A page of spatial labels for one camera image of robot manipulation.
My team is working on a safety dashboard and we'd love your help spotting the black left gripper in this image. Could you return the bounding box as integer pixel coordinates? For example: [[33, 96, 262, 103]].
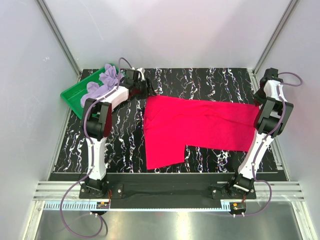
[[133, 78, 156, 100]]

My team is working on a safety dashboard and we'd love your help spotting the red t shirt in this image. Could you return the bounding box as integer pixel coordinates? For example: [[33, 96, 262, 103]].
[[143, 95, 259, 170]]

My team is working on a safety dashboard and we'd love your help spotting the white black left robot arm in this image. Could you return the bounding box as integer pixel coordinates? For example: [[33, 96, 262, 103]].
[[81, 67, 156, 198]]

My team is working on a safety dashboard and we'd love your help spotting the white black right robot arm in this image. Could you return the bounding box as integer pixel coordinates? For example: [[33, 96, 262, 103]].
[[225, 68, 294, 199]]

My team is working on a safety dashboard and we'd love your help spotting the lavender t shirt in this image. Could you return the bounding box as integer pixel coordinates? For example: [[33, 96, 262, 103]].
[[80, 63, 125, 108]]

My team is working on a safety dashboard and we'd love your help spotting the green plastic bin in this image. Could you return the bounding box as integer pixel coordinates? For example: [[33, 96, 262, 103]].
[[60, 67, 119, 119]]

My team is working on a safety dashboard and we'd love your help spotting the left small circuit board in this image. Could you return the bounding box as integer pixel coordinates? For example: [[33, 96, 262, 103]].
[[96, 201, 110, 210]]

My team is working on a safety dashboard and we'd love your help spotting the right orange connector box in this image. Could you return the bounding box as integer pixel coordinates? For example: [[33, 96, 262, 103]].
[[229, 201, 247, 218]]

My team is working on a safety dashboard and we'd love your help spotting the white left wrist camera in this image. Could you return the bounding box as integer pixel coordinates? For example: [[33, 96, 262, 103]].
[[136, 67, 145, 82]]

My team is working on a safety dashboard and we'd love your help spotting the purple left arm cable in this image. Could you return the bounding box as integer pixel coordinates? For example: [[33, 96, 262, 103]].
[[59, 57, 137, 237]]

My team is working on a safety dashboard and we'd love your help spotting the aluminium frame profile right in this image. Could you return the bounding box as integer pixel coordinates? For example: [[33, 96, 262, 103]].
[[252, 0, 300, 75]]

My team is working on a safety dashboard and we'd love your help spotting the aluminium frame profile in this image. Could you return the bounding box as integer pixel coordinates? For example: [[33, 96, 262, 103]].
[[35, 0, 82, 78], [252, 0, 300, 75]]

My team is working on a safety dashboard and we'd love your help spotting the aluminium frame profile left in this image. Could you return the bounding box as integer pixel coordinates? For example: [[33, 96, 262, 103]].
[[35, 0, 82, 78]]

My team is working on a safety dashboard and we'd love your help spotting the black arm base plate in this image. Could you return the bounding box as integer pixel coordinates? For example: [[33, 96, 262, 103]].
[[79, 173, 256, 211]]

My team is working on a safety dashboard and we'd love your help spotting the aluminium front rail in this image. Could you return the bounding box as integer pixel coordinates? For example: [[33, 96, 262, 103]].
[[34, 181, 305, 202]]

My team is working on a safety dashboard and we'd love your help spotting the grey slotted cable duct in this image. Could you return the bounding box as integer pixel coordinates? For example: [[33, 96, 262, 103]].
[[43, 200, 231, 212]]

